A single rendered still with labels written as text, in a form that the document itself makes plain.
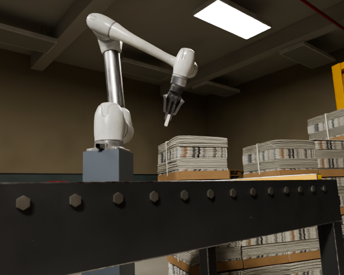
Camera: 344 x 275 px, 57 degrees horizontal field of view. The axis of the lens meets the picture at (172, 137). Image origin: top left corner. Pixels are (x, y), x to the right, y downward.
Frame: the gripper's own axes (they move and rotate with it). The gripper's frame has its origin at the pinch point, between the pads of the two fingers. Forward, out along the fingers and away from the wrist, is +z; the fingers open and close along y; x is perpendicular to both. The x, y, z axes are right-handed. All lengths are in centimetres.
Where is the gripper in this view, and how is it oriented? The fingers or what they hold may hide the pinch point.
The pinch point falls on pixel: (167, 120)
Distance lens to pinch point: 180.7
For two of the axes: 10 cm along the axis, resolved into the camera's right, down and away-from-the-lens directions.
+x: 1.0, 1.8, -9.8
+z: -2.8, 9.5, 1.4
